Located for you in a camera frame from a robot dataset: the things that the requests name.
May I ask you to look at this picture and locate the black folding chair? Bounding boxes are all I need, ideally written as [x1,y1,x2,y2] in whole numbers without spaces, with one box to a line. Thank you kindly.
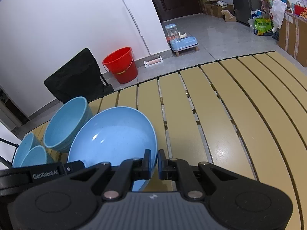
[44,48,114,103]

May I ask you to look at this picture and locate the open cardboard boxes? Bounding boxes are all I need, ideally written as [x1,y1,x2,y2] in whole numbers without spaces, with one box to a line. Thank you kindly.
[200,0,237,22]

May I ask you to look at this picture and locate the shallow blue plate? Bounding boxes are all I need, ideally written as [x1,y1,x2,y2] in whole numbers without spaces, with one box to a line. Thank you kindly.
[67,106,158,192]

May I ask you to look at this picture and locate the small blue bowl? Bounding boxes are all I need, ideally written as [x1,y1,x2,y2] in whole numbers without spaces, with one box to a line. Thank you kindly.
[21,145,54,167]

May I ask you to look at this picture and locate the red plastic bucket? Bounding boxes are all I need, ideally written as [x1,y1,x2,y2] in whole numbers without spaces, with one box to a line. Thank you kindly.
[102,47,138,84]

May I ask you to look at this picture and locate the green bag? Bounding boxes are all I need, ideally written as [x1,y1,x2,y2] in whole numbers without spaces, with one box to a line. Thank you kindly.
[254,18,273,36]

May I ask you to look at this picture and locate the large blue bowl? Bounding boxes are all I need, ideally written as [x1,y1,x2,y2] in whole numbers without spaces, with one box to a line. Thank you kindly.
[43,97,93,153]

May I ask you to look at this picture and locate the black camera tripod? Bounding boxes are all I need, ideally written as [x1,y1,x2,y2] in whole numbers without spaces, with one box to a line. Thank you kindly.
[1,138,19,169]

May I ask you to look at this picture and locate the white plastic bag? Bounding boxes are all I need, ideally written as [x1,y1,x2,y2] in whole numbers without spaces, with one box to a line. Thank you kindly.
[270,0,288,33]

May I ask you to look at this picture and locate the flat mop with metal handle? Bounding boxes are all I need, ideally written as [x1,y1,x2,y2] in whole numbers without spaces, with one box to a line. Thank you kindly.
[122,0,163,68]

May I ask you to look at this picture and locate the blue pet feeder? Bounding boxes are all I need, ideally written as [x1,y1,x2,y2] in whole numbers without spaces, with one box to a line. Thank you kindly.
[164,23,199,56]

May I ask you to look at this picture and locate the large cardboard box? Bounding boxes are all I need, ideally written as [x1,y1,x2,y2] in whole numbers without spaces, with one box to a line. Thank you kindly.
[278,11,307,67]

